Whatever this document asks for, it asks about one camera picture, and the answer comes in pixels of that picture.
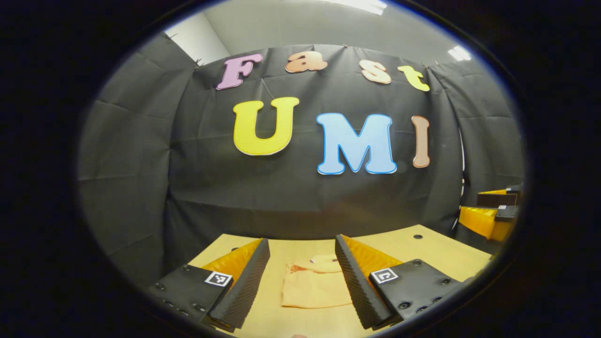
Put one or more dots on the ceiling light panel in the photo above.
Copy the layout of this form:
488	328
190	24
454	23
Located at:
460	53
366	5

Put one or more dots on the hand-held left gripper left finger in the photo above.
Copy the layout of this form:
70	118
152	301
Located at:
244	286

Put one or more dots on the black backdrop cloth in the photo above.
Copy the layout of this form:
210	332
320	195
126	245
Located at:
291	202

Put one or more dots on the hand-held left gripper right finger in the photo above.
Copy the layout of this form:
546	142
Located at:
359	286

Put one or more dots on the orange T-shirt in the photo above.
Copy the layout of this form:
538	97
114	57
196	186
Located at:
314	288

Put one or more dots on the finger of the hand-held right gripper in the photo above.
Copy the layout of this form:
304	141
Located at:
497	200
507	213

